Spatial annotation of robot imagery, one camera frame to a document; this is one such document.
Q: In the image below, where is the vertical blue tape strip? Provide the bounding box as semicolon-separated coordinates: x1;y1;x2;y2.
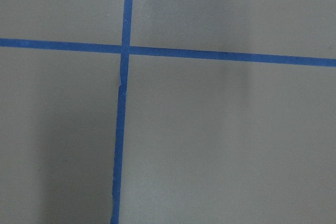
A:
110;0;133;224

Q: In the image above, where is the horizontal blue tape strip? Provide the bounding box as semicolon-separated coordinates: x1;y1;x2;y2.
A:
1;38;335;67

